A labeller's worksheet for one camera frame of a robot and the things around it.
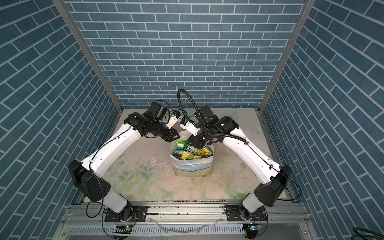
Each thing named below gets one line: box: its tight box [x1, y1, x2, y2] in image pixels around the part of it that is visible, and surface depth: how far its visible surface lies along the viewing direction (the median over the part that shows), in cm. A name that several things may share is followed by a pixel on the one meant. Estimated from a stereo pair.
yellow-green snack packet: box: [172, 149, 213, 160], surface depth 71 cm
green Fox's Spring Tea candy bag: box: [186, 145, 213, 156], surface depth 77 cm
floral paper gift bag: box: [170, 130, 215, 177], surface depth 74 cm
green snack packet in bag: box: [175, 140, 186, 150], surface depth 80 cm
